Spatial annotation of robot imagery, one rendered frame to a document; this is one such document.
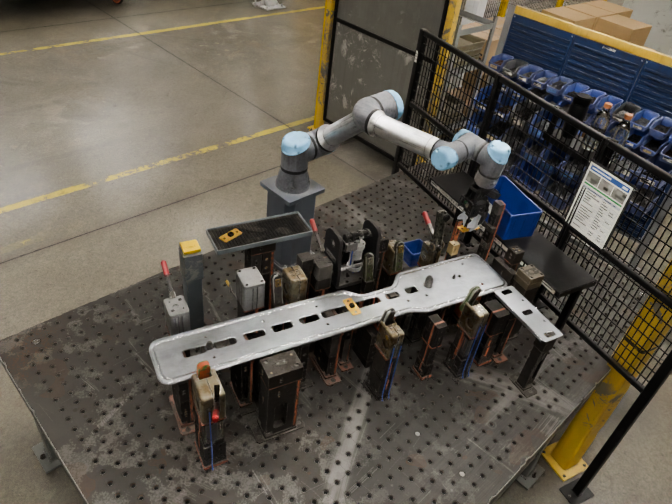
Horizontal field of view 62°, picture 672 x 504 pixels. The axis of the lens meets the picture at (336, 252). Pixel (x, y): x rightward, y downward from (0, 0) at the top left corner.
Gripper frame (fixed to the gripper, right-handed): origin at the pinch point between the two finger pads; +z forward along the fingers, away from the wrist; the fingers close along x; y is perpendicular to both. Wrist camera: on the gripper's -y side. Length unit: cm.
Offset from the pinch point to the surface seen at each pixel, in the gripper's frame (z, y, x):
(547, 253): 22, -47, 11
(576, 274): 20, -47, 26
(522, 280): 21.7, -23.1, 18.0
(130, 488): 56, 132, 11
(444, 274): 26.6, 0.8, -0.9
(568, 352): 52, -44, 42
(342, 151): 151, -133, -238
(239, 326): 28, 85, -12
